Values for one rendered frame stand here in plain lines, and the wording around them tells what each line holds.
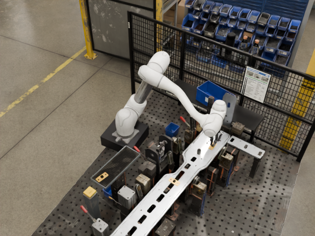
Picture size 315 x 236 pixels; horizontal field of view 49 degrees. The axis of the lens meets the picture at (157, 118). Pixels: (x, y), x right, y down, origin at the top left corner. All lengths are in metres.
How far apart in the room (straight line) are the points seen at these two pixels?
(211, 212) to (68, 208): 1.10
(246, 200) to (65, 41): 4.25
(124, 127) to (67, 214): 0.82
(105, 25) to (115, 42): 0.28
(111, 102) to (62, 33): 2.09
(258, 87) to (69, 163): 2.23
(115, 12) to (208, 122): 2.90
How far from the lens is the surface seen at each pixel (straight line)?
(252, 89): 2.98
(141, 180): 2.43
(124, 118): 2.87
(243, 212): 2.81
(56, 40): 6.16
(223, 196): 2.86
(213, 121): 2.36
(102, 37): 5.25
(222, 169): 2.76
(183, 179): 2.54
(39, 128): 4.51
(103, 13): 5.03
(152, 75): 2.47
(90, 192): 2.31
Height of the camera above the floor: 3.03
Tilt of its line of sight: 43 degrees down
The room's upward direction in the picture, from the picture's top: 1 degrees clockwise
